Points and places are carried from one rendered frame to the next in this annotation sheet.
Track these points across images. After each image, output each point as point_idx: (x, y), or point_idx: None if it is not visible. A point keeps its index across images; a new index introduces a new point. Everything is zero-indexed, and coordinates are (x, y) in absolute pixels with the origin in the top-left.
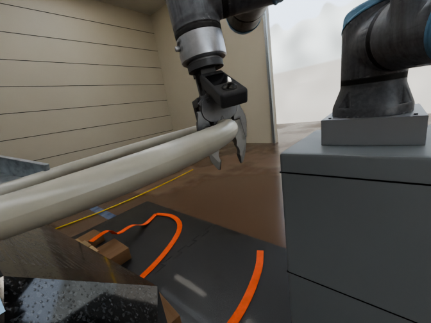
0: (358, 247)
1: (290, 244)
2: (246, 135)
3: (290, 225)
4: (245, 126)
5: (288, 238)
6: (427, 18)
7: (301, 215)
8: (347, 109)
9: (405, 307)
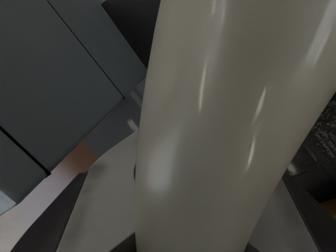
0: (36, 44)
1: (106, 106)
2: (79, 173)
3: (93, 116)
4: (50, 208)
5: (103, 110)
6: None
7: (70, 111)
8: None
9: (44, 5)
